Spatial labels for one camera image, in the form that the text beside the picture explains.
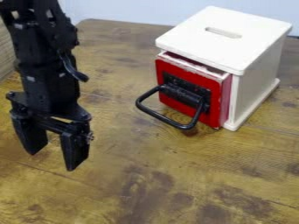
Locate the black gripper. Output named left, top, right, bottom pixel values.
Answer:
left=7, top=55, right=94, bottom=172

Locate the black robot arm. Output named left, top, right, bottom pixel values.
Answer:
left=0, top=0, right=93, bottom=171

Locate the red drawer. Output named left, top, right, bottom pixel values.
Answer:
left=155, top=52, right=233, bottom=129

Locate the white wooden box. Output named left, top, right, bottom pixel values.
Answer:
left=155, top=6, right=293, bottom=131

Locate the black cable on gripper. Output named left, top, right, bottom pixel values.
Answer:
left=58, top=51, right=90, bottom=83

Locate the black metal drawer handle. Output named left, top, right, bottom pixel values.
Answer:
left=135, top=83, right=211, bottom=130

